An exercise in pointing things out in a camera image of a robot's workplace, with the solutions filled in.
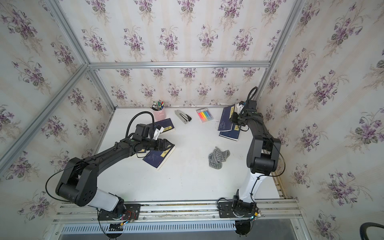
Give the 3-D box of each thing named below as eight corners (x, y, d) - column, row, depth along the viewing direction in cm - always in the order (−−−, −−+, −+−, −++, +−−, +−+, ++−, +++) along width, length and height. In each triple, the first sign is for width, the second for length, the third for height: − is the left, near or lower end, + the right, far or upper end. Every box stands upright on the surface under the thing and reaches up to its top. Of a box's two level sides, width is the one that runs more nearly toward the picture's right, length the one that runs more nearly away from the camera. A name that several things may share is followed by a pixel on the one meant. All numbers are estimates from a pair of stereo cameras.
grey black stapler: (185, 124, 112) (185, 122, 110) (174, 112, 119) (174, 111, 117) (192, 120, 114) (192, 118, 113) (181, 109, 122) (181, 107, 120)
